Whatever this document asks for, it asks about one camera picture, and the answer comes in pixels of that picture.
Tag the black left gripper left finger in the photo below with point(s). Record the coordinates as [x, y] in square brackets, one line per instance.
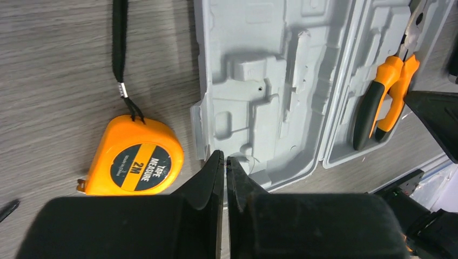
[183, 224]

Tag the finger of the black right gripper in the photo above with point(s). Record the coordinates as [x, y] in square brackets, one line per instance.
[438, 112]

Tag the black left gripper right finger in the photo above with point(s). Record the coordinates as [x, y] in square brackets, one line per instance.
[326, 225]

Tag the orange black pliers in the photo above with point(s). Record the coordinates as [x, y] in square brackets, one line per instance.
[383, 103]

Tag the orange tape measure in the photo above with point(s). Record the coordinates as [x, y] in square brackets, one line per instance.
[136, 155]

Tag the grey plastic tool case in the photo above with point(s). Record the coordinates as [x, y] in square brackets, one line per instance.
[281, 82]

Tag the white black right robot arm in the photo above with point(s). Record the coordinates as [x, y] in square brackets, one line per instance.
[428, 234]

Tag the orange phillips screwdriver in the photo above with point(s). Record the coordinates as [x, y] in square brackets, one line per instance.
[9, 208]

